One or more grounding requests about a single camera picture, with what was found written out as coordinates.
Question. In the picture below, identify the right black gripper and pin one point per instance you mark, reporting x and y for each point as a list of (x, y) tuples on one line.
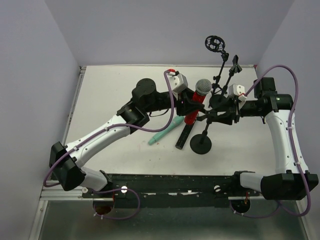
[(236, 111)]

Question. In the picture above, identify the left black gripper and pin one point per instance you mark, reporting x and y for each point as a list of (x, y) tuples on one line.
[(180, 105)]

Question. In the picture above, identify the red glitter microphone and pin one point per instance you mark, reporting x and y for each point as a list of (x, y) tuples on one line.
[(202, 88)]

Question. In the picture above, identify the black round-base mic stand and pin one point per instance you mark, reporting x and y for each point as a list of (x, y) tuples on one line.
[(200, 143)]

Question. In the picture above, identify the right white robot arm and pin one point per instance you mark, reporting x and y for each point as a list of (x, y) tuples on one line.
[(292, 177)]

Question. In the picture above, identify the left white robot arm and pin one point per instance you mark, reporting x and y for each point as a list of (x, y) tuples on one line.
[(67, 162)]

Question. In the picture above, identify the black round-base clip stand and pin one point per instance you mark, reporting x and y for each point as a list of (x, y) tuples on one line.
[(218, 91)]

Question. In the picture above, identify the teal plastic microphone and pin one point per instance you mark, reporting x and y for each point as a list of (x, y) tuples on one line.
[(158, 136)]

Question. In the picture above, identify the black glitter microphone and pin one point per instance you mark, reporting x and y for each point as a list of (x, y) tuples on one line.
[(184, 136)]

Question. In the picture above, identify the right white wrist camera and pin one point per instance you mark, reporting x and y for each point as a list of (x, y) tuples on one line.
[(237, 90)]

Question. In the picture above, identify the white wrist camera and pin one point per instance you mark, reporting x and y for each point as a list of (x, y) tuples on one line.
[(237, 90), (178, 82)]

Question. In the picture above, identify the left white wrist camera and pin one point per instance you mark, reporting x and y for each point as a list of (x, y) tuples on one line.
[(178, 82)]

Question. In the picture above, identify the black front mounting rail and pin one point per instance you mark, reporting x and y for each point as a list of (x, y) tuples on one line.
[(170, 191)]

